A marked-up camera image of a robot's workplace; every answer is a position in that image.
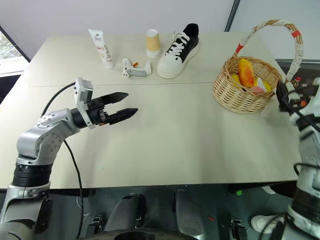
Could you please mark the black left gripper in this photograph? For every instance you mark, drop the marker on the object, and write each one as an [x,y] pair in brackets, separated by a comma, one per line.
[96,113]

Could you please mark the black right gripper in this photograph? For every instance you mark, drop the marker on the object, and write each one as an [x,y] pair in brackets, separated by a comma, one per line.
[284,103]

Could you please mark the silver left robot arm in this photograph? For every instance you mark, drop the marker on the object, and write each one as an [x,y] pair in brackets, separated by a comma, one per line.
[45,140]

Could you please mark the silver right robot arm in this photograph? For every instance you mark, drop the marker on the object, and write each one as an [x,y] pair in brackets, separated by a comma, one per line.
[310,150]

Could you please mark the small yellow fruit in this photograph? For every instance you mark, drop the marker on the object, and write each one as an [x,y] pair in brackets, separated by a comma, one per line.
[235,78]
[267,86]

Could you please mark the pink peach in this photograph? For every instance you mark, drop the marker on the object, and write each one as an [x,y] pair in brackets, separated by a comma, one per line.
[256,89]

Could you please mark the dark side table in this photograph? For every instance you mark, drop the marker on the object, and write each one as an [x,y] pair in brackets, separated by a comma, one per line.
[310,65]

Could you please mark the orange yellow mango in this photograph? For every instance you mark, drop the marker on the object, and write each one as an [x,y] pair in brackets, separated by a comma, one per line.
[246,72]

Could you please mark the small orange part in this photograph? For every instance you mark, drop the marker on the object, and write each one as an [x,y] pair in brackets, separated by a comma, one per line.
[136,65]

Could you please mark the white cosmetic tube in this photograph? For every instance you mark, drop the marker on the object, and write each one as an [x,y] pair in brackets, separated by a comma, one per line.
[102,47]

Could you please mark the tan and white paper cup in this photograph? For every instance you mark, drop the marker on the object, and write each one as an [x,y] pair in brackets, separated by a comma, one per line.
[153,42]

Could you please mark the black and white sneaker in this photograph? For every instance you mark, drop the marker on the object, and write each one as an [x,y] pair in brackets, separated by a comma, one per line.
[175,60]

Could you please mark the dark grey rounded leg shape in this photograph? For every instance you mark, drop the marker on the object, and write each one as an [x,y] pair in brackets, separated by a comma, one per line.
[187,215]
[125,212]

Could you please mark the small green scrap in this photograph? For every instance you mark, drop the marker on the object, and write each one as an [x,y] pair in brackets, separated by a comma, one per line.
[239,192]

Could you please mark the dark round base shape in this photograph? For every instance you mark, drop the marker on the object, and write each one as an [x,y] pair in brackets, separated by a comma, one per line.
[140,235]

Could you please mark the white shoe on floor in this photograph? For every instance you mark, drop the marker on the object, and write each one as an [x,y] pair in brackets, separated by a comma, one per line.
[265,223]

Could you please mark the small red scrap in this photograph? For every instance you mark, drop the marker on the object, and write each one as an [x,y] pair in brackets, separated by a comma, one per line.
[211,218]

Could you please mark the white printed plastic bracket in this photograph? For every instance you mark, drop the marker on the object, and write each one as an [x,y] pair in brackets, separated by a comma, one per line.
[136,72]

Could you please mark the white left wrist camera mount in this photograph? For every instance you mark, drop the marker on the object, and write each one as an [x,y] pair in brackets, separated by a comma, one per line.
[83,88]

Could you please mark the dark grey wall post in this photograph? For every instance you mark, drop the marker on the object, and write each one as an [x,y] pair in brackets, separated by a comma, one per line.
[231,15]

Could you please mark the black metal floor bracket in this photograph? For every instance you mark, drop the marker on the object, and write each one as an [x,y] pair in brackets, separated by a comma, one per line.
[96,222]
[237,227]

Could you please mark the window with black frame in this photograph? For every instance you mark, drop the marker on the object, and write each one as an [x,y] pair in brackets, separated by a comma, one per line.
[7,47]

